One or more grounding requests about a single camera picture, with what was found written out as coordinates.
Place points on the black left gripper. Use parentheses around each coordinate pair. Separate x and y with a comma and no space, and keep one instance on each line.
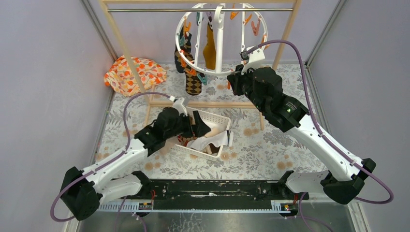
(189,124)

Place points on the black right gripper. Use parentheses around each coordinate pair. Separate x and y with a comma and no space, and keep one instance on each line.
(237,77)

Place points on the white sock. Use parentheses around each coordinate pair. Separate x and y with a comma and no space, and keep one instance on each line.
(224,138)

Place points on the mustard yellow sock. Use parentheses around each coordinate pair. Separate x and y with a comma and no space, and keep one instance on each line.
(209,51)

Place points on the brown yellow argyle sock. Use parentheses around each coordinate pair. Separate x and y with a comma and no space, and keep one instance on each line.
(193,86)

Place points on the white round clip hanger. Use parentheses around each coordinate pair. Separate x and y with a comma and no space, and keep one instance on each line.
(216,20)

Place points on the navy blue patterned sock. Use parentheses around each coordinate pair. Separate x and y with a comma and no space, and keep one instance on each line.
(184,41)

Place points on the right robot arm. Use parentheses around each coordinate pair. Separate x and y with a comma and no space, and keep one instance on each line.
(342,181)

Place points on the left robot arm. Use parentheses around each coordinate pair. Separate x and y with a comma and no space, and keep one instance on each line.
(83,191)

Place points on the white plastic laundry basket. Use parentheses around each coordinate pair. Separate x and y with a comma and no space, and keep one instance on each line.
(211,144)

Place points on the brown orange argyle sock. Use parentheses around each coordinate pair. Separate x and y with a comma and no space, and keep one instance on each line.
(184,141)

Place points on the beige sock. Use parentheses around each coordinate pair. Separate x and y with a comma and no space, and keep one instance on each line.
(173,141)

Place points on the pink clothes peg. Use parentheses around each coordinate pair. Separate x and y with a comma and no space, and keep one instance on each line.
(255,27)

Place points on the floral grey table cloth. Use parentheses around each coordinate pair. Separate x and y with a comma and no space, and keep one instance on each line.
(255,153)

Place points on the orange floral cloth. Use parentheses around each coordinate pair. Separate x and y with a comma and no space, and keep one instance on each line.
(120,78)

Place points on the metal hanging rod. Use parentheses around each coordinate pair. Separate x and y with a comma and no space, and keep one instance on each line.
(201,10)

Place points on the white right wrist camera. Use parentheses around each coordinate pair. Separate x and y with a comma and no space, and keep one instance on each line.
(254,57)

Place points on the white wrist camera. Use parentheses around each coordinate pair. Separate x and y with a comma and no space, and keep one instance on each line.
(179,105)
(254,57)

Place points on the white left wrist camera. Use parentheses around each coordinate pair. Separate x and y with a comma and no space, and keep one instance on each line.
(179,105)

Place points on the wooden drying rack frame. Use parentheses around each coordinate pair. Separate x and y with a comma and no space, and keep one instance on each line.
(195,104)

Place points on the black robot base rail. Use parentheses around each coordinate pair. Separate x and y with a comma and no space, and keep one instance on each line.
(205,194)

